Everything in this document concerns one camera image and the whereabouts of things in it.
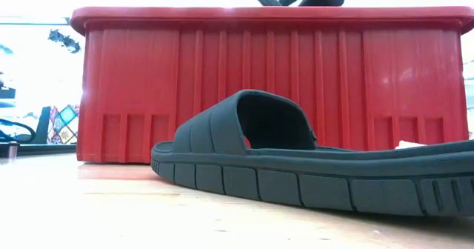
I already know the colourful mural panel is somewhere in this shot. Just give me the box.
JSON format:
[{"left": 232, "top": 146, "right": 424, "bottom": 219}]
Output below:
[{"left": 47, "top": 104, "right": 81, "bottom": 145}]

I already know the black upright panel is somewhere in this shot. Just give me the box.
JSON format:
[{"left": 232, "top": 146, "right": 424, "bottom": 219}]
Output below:
[{"left": 36, "top": 106, "right": 52, "bottom": 145}]

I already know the red plastic bin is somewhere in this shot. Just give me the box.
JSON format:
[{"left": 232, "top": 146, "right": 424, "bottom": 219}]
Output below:
[{"left": 69, "top": 6, "right": 474, "bottom": 165}]

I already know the blue cable loop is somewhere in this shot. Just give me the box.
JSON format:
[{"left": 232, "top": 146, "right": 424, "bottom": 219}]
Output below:
[{"left": 0, "top": 118, "right": 37, "bottom": 145}]

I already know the dark hanging object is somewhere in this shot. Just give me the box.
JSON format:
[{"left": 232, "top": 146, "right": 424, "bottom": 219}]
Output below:
[{"left": 47, "top": 28, "right": 81, "bottom": 54}]

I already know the black aluminium table frame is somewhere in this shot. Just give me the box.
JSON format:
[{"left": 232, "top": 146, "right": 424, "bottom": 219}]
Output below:
[{"left": 0, "top": 142, "right": 78, "bottom": 158}]

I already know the black slide sandal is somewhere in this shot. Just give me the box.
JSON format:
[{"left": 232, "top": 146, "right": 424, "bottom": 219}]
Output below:
[{"left": 150, "top": 89, "right": 474, "bottom": 217}]

